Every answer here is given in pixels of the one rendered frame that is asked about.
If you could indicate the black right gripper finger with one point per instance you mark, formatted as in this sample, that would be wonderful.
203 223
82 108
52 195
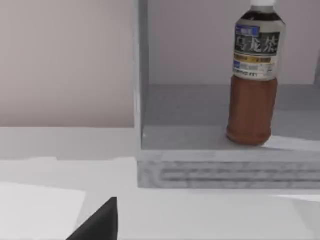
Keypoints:
102 222

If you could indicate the grey open cabinet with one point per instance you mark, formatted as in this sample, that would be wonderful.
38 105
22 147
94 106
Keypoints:
200 162

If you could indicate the brown tea bottle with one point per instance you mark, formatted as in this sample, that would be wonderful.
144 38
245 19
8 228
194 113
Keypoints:
253 100

